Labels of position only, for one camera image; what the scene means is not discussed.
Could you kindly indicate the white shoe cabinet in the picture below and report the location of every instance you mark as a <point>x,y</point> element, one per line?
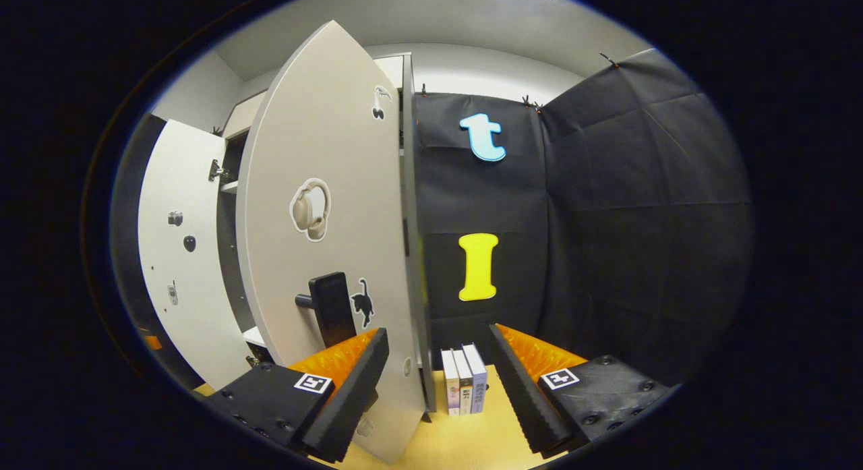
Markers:
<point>418,288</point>

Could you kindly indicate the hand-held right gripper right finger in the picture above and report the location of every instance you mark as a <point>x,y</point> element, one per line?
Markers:
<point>522,396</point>

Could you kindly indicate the lavender book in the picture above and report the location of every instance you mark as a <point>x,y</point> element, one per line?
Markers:
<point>477,382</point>

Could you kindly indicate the beige book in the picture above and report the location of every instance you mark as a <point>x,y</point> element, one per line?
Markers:
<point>464,389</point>

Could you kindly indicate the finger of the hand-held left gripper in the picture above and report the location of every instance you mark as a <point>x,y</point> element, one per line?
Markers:
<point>152,340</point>

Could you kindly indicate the black cloth clip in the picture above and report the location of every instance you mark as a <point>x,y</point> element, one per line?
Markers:
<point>610,60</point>

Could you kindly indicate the cabinet door with headphone sticker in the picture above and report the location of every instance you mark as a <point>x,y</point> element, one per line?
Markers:
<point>323,153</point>

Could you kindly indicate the white pink book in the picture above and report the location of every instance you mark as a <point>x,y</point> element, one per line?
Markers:
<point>450,389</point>

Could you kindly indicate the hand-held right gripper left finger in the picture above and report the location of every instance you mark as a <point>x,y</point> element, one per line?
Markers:
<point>354,396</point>

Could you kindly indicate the cabinet door with camera sticker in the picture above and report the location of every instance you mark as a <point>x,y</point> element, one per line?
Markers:
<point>182,288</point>

